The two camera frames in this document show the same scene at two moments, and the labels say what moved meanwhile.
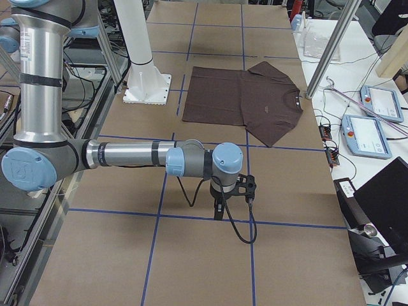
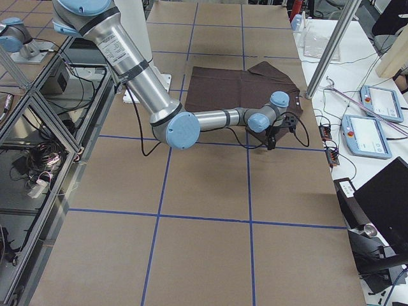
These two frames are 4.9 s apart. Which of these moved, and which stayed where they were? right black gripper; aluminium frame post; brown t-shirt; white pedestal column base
Moved: right black gripper
Stayed: aluminium frame post; brown t-shirt; white pedestal column base
